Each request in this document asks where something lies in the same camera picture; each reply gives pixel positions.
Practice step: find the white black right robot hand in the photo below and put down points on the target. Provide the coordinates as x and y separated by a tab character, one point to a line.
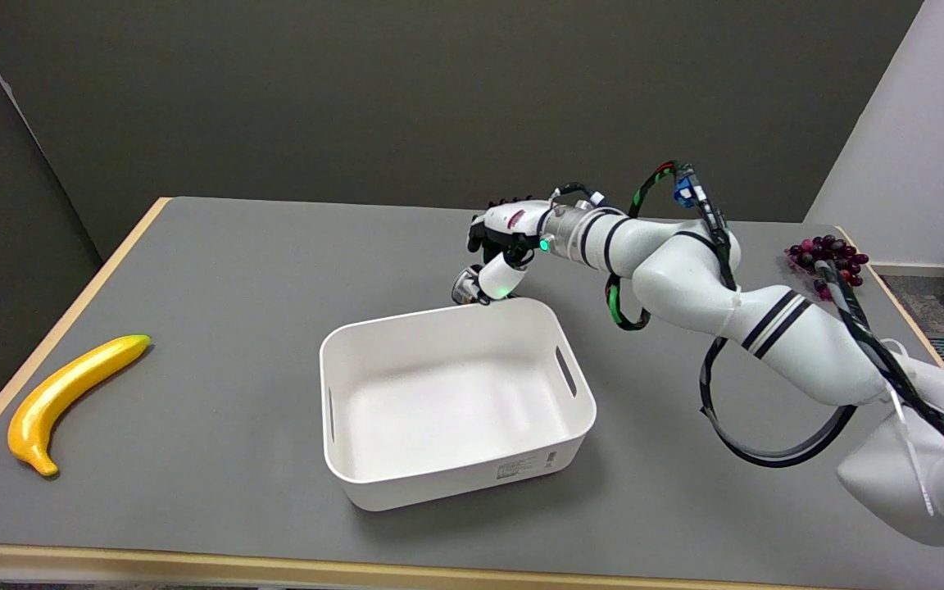
501	246

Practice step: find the black soda can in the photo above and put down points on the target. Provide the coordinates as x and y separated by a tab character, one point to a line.
465	287

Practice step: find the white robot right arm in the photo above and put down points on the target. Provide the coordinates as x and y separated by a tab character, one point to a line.
767	319

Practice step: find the white plastic storage bin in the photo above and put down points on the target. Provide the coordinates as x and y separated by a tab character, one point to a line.
451	402

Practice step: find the dark red grape bunch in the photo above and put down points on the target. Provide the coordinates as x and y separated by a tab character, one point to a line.
834	256

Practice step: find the yellow plastic banana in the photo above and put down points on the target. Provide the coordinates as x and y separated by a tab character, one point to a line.
60	394

